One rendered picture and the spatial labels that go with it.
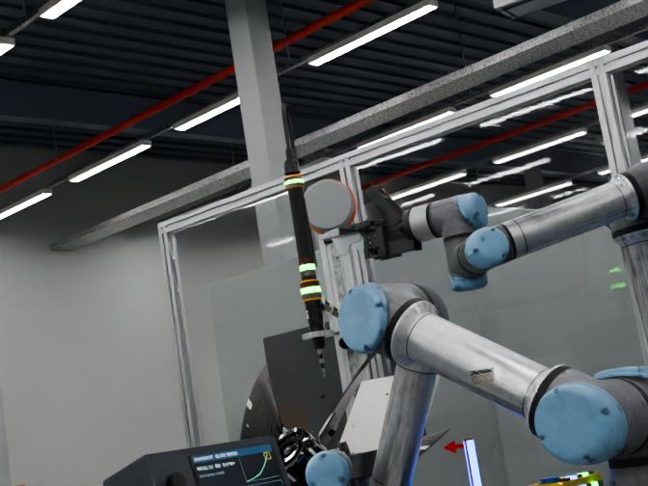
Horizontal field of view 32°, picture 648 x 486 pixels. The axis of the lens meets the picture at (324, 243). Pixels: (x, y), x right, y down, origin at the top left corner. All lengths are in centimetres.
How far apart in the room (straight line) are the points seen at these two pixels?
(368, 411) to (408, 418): 83
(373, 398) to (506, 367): 117
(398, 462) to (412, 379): 16
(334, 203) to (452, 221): 97
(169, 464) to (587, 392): 60
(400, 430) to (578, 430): 48
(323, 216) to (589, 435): 170
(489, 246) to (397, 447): 41
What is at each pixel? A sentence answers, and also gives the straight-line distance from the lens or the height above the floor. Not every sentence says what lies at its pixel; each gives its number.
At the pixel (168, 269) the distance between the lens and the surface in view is 391.
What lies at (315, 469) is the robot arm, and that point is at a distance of 199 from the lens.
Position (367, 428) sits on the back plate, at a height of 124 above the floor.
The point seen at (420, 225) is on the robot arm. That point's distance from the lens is 231.
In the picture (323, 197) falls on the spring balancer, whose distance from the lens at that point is 320.
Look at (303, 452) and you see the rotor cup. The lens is 244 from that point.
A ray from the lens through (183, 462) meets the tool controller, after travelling 163.
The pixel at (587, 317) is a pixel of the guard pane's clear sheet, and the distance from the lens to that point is 290.
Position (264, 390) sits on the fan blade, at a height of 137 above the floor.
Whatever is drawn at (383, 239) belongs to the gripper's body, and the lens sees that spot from 235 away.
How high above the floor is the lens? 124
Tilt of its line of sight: 10 degrees up
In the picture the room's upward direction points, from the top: 9 degrees counter-clockwise
